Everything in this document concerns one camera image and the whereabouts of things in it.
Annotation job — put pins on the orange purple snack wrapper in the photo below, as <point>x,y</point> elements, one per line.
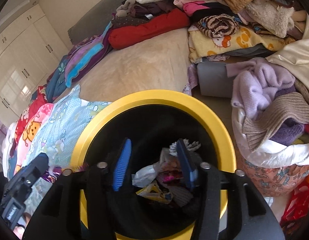
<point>169,176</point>

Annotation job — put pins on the beige knit sweater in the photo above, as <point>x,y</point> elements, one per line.
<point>288,106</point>

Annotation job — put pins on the purple foil candy wrapper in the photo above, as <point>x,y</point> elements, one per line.
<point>52,174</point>

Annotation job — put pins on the lavender fleece garment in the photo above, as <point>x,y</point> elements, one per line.
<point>256,83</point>

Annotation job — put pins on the pink cartoon bear blanket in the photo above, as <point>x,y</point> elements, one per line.
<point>30,132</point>

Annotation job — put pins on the red floral blanket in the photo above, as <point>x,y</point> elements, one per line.
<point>19,126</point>

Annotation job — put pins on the white printed plastic bag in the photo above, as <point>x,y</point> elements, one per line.
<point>145,176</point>

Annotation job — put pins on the beige bed sheet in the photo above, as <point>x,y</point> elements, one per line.
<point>160,62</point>

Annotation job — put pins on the yellow Hello Kitty blanket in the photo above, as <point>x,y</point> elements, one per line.
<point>201,46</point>

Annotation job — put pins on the yellow white snack bag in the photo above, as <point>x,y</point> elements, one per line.
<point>153,192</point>

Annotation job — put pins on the grey bed headboard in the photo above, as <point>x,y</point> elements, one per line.
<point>94,21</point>

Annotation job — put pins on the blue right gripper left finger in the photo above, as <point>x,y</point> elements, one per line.
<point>122,164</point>

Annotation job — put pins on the white wardrobe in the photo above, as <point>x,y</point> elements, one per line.
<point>30,50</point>

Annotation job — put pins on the cream curtain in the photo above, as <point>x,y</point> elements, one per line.
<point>295,57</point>

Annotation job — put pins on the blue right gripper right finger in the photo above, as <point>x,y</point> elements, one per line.
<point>188,167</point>

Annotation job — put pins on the red pillow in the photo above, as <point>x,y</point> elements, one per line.
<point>124,37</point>

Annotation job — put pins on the striped purple blue pillow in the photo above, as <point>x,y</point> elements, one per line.
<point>86,55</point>

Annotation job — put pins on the light blue Hello Kitty quilt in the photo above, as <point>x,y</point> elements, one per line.
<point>59,133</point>

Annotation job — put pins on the yellow rimmed black trash bin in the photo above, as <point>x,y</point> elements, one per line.
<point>152,120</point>

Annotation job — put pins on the blue floral blanket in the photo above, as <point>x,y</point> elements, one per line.
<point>55,84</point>

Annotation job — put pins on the person's left hand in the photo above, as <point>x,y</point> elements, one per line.
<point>21,225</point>

